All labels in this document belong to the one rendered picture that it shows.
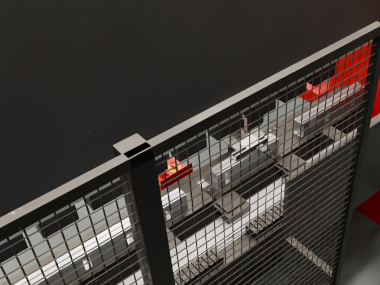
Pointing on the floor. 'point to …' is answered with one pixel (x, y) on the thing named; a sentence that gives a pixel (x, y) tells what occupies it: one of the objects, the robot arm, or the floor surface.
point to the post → (147, 213)
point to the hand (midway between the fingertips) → (241, 132)
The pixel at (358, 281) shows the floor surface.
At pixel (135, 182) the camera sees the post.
